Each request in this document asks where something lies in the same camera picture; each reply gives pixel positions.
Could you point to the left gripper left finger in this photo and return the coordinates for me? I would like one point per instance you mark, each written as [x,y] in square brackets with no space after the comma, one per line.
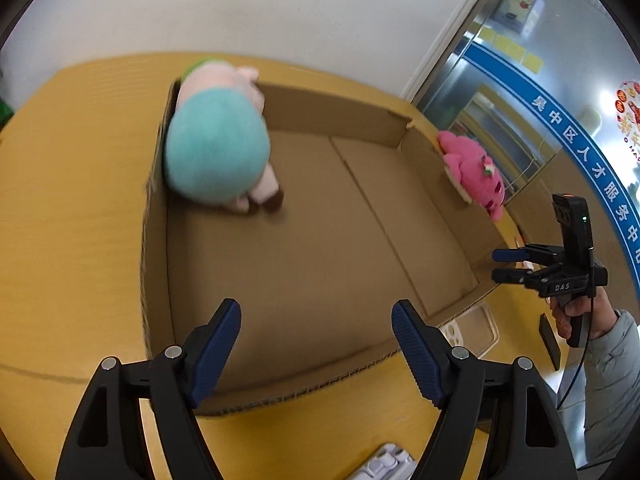
[106,438]

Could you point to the white folding phone stand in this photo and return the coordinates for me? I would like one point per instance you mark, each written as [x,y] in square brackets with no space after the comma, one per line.
[389,462]

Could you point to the pink bear plush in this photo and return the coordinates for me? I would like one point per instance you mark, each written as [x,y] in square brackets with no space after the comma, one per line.
[472,171]

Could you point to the red paper window decoration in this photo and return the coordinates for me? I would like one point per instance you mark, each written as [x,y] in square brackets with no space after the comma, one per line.
[627,106]

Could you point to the black product box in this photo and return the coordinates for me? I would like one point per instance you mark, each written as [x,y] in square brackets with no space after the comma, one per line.
[548,339]

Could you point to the cartoon poster on glass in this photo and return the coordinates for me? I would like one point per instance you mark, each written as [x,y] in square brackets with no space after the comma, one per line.
[520,16]

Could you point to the yellow sticky notes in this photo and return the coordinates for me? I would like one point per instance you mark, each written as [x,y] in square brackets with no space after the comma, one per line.
[510,49]

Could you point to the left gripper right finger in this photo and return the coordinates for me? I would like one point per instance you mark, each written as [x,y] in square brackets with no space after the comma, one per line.
[511,401]

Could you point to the clear white phone case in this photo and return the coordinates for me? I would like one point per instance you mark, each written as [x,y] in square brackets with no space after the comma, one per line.
[474,329]

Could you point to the brown cardboard box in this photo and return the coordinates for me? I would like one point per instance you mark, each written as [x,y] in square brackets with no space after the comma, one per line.
[369,218]

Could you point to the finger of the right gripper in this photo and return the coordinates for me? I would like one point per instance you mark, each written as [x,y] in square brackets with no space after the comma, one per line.
[510,254]
[513,276]

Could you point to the pig plush teal shirt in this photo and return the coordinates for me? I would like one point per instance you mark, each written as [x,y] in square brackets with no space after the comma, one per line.
[217,146]

